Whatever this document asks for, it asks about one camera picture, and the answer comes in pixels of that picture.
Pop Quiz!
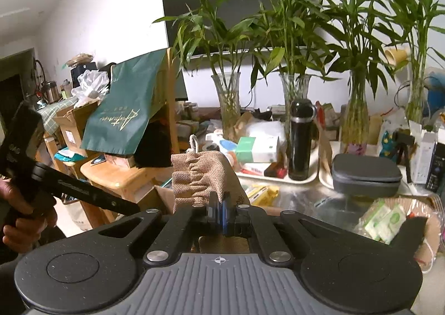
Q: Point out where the cardboard box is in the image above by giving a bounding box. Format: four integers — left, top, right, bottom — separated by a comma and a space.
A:
136, 185, 283, 216

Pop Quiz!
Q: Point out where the wall television screen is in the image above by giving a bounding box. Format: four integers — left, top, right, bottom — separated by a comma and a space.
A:
160, 0, 307, 57

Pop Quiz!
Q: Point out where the person left hand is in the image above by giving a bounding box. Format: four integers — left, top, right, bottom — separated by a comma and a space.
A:
1, 180, 57, 254

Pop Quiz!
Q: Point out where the white plastic tray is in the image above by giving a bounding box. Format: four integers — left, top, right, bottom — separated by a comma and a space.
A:
204, 133, 320, 186

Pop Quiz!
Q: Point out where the dark grey zip case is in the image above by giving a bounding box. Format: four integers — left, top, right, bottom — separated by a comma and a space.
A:
331, 154, 403, 199

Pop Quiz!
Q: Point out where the green paper shopping bag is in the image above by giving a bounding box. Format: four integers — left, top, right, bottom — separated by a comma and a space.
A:
81, 49, 169, 156

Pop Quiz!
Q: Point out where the brown burlap drawstring pouch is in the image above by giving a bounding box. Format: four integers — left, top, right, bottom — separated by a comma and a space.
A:
171, 149, 250, 254

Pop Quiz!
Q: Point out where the left glass vase bamboo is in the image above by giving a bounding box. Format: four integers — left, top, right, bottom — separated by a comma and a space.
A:
154, 0, 255, 142

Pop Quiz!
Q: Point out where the black thermos bottle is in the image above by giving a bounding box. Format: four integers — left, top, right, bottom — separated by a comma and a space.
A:
288, 99, 317, 181

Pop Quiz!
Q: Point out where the woven basket with packets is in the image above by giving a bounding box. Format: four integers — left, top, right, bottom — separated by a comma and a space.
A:
354, 195, 444, 274

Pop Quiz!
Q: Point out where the wooden chair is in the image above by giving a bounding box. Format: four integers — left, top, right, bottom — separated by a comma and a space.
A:
81, 48, 179, 202

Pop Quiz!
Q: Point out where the white blue tube bottle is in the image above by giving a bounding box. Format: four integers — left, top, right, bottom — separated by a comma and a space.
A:
205, 131, 237, 153

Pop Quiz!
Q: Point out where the silver foil insulated mat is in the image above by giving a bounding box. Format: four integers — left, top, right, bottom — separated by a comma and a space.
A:
239, 178, 374, 231

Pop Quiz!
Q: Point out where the yellow snack packet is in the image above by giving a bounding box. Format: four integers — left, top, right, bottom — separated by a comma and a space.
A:
244, 184, 279, 206

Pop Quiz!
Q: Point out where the pink white barcode box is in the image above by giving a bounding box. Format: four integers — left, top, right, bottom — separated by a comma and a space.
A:
240, 163, 275, 176

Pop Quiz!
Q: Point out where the black cloth on chair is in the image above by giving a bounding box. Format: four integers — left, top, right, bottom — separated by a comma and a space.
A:
133, 119, 172, 168

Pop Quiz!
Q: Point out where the glass vase bamboo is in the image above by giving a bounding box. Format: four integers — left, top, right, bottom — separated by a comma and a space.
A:
381, 0, 444, 123
154, 0, 255, 142
249, 0, 333, 125
322, 0, 399, 155

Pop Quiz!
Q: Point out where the green white tissue box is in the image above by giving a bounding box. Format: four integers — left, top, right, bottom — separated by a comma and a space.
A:
234, 136, 280, 164

